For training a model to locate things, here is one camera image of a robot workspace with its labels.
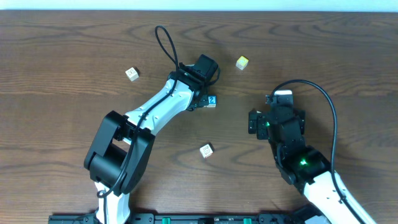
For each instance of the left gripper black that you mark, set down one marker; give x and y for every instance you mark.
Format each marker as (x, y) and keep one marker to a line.
(201, 101)

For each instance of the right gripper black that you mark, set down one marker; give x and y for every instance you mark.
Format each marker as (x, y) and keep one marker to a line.
(285, 113)

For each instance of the blue number 2 block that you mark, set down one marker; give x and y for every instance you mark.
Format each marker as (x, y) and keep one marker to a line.
(212, 101)

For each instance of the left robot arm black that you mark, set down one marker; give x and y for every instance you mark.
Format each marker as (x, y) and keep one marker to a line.
(120, 151)

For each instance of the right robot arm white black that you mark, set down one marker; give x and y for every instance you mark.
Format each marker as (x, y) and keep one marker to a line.
(331, 197)

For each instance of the yellow top block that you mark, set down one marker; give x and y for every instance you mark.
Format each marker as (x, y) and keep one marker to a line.
(242, 62)

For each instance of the white block lower centre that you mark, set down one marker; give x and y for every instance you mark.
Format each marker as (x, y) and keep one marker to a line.
(206, 150)

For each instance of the white block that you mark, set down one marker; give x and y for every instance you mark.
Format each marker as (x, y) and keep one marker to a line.
(132, 74)
(206, 150)

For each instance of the white block upper left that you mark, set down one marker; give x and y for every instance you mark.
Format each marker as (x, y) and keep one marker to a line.
(132, 74)

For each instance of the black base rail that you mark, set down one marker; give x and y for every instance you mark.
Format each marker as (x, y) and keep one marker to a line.
(147, 218)

